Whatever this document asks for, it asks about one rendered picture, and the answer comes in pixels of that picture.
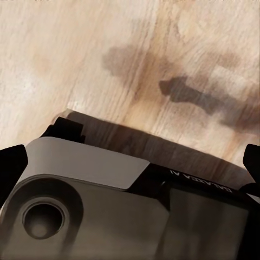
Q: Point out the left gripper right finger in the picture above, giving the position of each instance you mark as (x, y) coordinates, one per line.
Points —
(251, 161)

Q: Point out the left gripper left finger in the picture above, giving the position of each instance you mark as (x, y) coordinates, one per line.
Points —
(13, 162)

